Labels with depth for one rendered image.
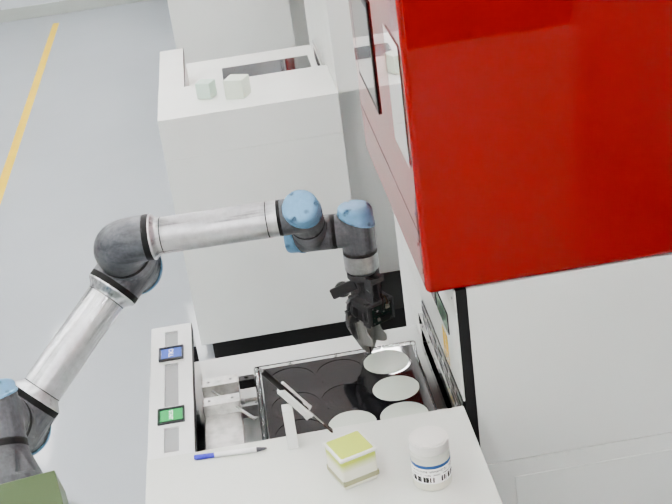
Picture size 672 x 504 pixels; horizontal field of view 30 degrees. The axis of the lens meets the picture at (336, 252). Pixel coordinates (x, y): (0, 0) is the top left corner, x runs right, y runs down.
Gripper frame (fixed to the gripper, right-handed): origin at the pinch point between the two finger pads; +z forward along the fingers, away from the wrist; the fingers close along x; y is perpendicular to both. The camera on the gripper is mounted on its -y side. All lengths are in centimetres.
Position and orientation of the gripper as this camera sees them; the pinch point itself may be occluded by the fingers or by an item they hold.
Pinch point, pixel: (367, 346)
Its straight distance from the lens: 282.4
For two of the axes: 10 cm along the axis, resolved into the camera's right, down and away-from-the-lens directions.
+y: 5.9, 2.8, -7.6
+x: 8.0, -3.4, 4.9
